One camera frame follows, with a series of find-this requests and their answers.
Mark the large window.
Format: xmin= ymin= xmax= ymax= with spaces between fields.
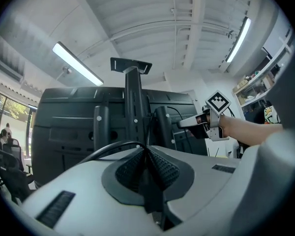
xmin=0 ymin=88 xmax=38 ymax=158

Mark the thin black screen cable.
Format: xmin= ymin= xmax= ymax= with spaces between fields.
xmin=147 ymin=106 xmax=195 ymax=155

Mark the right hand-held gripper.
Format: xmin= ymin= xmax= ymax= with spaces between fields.
xmin=177 ymin=89 xmax=233 ymax=142

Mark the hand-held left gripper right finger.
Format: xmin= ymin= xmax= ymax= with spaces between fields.
xmin=147 ymin=145 xmax=240 ymax=231

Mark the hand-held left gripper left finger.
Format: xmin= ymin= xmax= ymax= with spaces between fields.
xmin=22 ymin=147 xmax=161 ymax=236

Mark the large black screen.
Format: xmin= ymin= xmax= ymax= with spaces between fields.
xmin=30 ymin=87 xmax=208 ymax=186

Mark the white wall shelf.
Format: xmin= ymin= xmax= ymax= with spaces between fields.
xmin=232 ymin=30 xmax=295 ymax=109

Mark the person's right forearm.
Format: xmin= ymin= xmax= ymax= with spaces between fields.
xmin=220 ymin=115 xmax=285 ymax=148

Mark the black office chair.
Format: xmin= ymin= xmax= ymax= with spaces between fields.
xmin=0 ymin=143 xmax=35 ymax=203

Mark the colourful patterned bag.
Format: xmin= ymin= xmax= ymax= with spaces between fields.
xmin=264 ymin=106 xmax=280 ymax=124

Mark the long ceiling light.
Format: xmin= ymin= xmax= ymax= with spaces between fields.
xmin=225 ymin=17 xmax=252 ymax=63
xmin=52 ymin=41 xmax=104 ymax=87

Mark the black screen stand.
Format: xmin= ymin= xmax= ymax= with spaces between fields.
xmin=93 ymin=57 xmax=177 ymax=152

